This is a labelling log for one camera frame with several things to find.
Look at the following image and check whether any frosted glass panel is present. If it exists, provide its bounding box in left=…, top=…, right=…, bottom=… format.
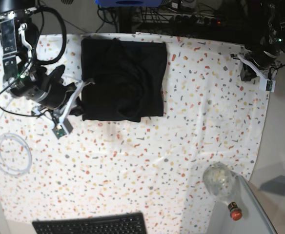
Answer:
left=233, top=175, right=277, bottom=234

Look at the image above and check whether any terrazzo patterned tablecloth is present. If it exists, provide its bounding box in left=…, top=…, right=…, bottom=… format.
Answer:
left=0, top=33, right=269, bottom=234

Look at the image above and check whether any white coiled cable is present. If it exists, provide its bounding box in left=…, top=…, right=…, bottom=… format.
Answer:
left=0, top=75, right=84, bottom=177

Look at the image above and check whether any black t-shirt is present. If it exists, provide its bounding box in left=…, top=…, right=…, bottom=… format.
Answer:
left=81, top=38, right=168, bottom=122

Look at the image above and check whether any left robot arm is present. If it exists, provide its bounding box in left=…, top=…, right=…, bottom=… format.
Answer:
left=231, top=0, right=285, bottom=92

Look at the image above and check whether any black computer keyboard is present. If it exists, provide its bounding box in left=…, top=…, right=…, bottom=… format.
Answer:
left=32, top=212, right=147, bottom=234

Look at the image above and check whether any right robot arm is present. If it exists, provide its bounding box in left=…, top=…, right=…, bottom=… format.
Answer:
left=0, top=0, right=94, bottom=138

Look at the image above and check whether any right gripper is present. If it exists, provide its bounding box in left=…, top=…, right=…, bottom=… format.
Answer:
left=22, top=65, right=95, bottom=139

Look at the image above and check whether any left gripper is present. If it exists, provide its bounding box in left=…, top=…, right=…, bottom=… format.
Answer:
left=230, top=47, right=280, bottom=93

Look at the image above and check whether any clear plastic bottle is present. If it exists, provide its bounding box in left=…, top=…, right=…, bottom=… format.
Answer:
left=203, top=162, right=243, bottom=221

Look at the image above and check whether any black power strip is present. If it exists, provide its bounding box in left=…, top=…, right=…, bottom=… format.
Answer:
left=173, top=15, right=227, bottom=27

